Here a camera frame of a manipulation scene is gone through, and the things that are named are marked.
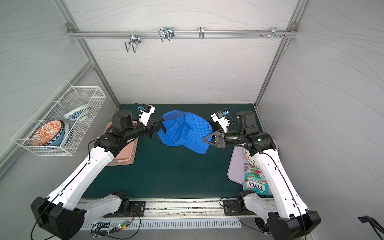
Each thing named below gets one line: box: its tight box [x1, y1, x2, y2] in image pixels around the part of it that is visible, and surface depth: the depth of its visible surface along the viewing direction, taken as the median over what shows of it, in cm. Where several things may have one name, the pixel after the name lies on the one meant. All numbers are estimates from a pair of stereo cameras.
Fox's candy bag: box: [243, 163, 269, 196], surface depth 82 cm
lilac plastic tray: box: [227, 146, 250, 185], surface depth 90 cm
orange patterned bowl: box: [31, 120, 66, 146], surface depth 60 cm
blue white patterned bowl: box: [62, 104, 90, 121], surface depth 66 cm
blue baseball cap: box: [158, 110, 213, 154], surface depth 67 cm
